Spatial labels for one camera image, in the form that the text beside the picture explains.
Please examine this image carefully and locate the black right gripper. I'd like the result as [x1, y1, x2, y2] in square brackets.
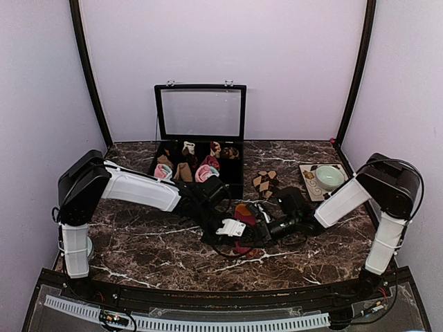
[244, 213, 299, 248]

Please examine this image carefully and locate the maroon purple orange striped sock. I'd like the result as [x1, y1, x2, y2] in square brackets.
[234, 203, 260, 259]

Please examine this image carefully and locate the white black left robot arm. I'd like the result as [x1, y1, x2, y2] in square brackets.
[53, 150, 235, 302]

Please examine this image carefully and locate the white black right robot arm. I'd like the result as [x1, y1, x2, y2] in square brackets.
[248, 153, 424, 300]

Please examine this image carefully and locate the brown argyle rolled sock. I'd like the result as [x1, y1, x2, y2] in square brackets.
[253, 170, 280, 199]

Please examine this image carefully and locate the pink white rolled sock right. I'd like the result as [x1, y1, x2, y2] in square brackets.
[195, 165, 219, 183]

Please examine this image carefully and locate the pink white rolled sock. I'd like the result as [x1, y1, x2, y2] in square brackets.
[195, 165, 219, 183]
[154, 164, 172, 180]

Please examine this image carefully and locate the brown tan rolled sock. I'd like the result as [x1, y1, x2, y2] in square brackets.
[173, 163, 194, 183]

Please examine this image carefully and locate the maroon teal rolled sock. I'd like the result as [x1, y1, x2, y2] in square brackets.
[201, 155, 220, 171]

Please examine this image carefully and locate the square floral ceramic plate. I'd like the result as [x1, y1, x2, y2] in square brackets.
[299, 163, 348, 202]

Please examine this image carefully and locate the pink white rolled sock left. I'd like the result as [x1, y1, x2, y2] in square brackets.
[154, 164, 172, 180]

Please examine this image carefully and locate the pale green ceramic bowl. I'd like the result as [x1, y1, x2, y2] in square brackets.
[315, 165, 345, 192]

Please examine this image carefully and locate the leopard pattern rolled sock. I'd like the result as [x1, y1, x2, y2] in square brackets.
[220, 147, 240, 160]

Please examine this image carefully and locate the cream brown rolled sock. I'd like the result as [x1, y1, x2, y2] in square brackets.
[182, 141, 195, 156]

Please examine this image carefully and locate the black sock organizer box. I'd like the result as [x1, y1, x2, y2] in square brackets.
[148, 82, 247, 199]

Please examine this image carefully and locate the pale green bowl left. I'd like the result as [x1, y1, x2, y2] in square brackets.
[87, 237, 94, 261]

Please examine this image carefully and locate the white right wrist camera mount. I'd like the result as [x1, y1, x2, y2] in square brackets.
[246, 203, 273, 223]

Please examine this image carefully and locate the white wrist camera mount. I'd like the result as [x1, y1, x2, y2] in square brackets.
[246, 203, 273, 223]
[216, 219, 246, 237]

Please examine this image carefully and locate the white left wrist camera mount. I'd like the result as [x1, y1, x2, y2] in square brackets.
[216, 219, 246, 237]

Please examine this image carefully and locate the white slotted cable duct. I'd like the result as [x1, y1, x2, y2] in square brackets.
[44, 295, 331, 331]

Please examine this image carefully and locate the black front table rail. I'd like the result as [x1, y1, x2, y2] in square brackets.
[37, 268, 413, 312]

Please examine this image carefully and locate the black right frame post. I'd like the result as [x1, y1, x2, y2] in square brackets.
[334, 0, 377, 149]

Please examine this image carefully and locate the black frame post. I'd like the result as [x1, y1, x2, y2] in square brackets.
[334, 0, 377, 149]
[69, 0, 114, 149]

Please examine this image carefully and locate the black left frame post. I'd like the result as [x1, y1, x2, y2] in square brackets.
[69, 0, 114, 149]

